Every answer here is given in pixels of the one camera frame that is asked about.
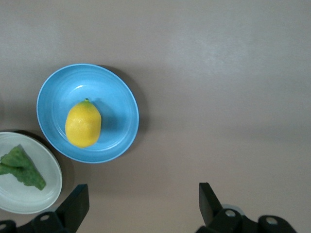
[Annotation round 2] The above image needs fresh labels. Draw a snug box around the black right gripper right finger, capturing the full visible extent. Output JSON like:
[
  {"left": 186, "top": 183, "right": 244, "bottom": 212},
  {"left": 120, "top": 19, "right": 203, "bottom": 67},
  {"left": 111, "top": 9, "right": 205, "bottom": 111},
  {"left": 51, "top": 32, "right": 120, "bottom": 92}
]
[{"left": 195, "top": 182, "right": 298, "bottom": 233}]

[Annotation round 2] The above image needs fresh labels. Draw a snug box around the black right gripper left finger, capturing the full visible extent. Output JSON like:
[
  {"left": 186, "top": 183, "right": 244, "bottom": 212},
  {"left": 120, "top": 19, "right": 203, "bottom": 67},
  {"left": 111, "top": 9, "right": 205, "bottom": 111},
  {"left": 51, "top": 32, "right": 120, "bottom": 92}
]
[{"left": 0, "top": 183, "right": 90, "bottom": 233}]

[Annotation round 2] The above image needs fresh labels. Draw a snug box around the green lettuce leaf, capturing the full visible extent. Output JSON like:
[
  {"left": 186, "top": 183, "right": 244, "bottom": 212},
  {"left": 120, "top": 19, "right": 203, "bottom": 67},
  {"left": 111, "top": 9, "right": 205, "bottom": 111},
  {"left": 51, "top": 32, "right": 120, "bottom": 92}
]
[{"left": 0, "top": 144, "right": 47, "bottom": 191}]

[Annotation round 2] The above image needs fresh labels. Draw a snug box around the yellow lemon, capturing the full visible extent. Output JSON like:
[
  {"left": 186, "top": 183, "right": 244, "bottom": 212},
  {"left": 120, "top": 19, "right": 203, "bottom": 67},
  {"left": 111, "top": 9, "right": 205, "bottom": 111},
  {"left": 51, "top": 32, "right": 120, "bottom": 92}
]
[{"left": 65, "top": 98, "right": 102, "bottom": 149}]

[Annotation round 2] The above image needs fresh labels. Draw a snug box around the beige plate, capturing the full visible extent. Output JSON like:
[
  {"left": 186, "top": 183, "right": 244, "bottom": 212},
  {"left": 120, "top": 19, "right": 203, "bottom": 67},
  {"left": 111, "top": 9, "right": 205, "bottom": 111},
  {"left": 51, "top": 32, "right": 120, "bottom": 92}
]
[{"left": 0, "top": 132, "right": 63, "bottom": 215}]

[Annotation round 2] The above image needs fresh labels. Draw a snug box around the blue plate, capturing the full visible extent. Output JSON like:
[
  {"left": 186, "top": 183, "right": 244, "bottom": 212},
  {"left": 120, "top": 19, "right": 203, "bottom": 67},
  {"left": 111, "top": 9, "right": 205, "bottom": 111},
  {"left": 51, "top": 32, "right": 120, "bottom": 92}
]
[{"left": 36, "top": 63, "right": 140, "bottom": 164}]

